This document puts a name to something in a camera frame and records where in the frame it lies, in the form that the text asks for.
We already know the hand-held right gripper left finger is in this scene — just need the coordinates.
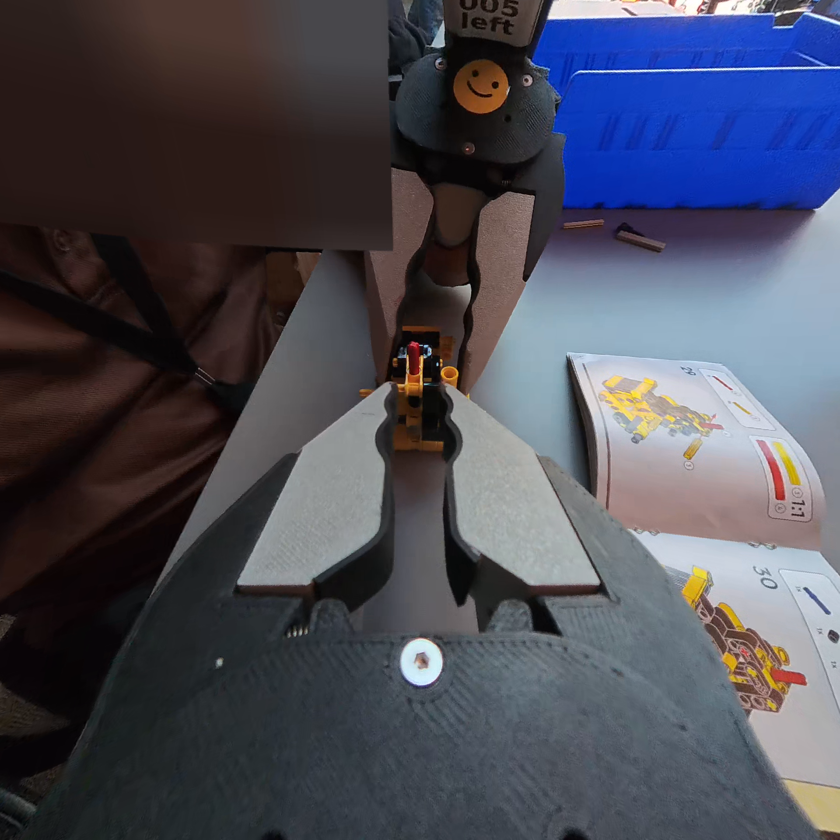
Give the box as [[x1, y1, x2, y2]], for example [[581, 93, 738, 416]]
[[235, 383, 399, 613]]

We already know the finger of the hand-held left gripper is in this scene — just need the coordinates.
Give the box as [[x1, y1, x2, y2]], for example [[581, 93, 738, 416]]
[[458, 188, 536, 392], [364, 167, 435, 389]]

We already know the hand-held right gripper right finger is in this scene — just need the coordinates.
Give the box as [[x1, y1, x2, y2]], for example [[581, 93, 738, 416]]
[[444, 386, 602, 606]]

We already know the yellow and black lego model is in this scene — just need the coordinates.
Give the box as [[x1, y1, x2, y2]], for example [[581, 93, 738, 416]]
[[359, 325, 471, 455]]

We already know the lego instruction booklet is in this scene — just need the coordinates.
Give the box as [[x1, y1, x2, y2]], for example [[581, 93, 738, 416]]
[[567, 352, 840, 836]]

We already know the blue plastic bin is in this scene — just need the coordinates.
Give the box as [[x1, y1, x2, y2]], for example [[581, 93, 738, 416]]
[[530, 12, 840, 74], [553, 64, 840, 211]]

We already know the person's torso in brown shirt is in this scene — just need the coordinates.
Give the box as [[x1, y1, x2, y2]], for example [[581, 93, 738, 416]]
[[0, 223, 316, 729]]

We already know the black lanyard strap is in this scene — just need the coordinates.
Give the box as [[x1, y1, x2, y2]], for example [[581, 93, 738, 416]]
[[0, 233, 253, 416]]

